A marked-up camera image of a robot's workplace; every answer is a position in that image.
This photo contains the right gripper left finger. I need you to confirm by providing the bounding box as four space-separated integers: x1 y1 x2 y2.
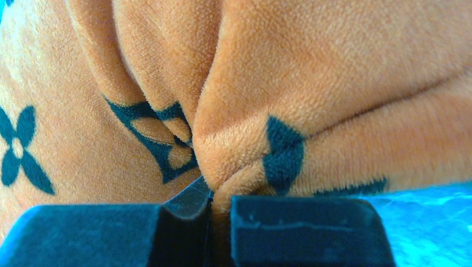
1 177 212 266

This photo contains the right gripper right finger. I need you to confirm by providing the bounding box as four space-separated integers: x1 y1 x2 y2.
230 196 395 266

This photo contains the orange patterned pillowcase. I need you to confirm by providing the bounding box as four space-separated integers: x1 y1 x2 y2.
0 0 472 240

